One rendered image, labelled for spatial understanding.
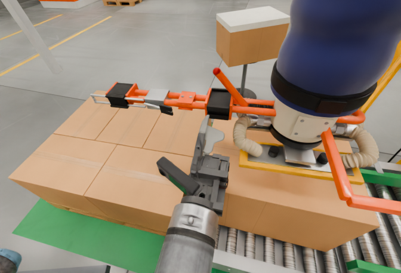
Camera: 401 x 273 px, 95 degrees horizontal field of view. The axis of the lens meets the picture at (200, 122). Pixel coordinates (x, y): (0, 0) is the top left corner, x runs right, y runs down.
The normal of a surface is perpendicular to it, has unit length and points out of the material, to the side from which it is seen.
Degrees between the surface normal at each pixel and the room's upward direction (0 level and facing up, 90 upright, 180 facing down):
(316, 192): 0
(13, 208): 0
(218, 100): 0
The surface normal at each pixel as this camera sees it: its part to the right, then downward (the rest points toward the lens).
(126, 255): -0.06, -0.69
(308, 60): -0.79, 0.35
